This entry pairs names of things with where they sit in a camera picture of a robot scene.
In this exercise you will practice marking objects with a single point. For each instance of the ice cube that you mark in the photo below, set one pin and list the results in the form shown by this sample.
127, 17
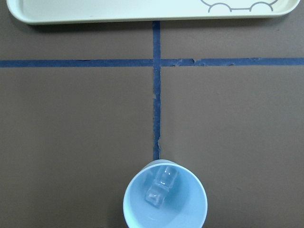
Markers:
166, 177
156, 195

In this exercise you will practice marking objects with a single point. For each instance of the light blue cup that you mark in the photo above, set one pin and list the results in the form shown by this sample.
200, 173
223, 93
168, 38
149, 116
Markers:
186, 205

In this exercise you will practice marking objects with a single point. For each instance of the cream bear tray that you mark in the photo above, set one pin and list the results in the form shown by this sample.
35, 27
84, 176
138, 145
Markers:
42, 12

